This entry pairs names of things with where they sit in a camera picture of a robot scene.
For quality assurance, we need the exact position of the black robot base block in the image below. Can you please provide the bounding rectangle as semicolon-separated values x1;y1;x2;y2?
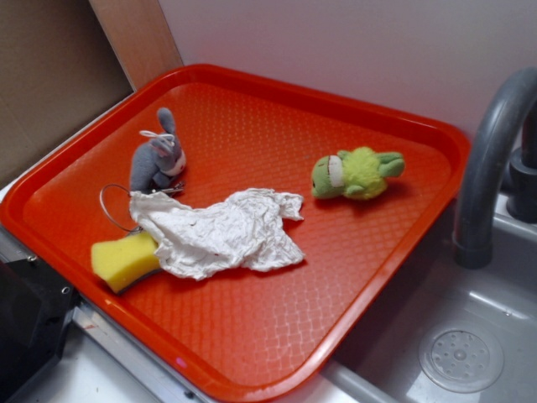
1;259;78;402

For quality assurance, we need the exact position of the green plush animal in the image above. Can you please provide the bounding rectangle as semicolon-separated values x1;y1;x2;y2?
311;147;406;201

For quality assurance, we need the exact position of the white crumpled cloth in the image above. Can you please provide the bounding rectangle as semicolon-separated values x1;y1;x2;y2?
129;188;305;280

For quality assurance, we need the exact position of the orange plastic tray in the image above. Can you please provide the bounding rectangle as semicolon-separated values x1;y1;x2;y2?
1;65;470;402

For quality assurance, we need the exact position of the grey plush rabbit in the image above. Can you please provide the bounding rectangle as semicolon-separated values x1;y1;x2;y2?
129;107;186;193

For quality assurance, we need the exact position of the yellow sponge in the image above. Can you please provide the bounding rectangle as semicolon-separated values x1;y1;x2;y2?
91;233;160;294

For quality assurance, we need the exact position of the grey sink basin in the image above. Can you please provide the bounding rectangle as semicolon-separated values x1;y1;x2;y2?
323;210;536;402

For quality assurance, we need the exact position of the grey curved faucet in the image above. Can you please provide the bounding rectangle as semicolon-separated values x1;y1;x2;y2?
452;67;536;269

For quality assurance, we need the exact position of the round sink drain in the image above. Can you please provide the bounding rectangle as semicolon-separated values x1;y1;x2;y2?
418;321;504;394

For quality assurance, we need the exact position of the brown cardboard panel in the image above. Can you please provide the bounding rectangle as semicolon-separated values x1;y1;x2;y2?
1;1;182;185

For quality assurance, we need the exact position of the metal wire key ring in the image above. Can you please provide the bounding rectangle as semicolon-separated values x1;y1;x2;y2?
99;183;143;233

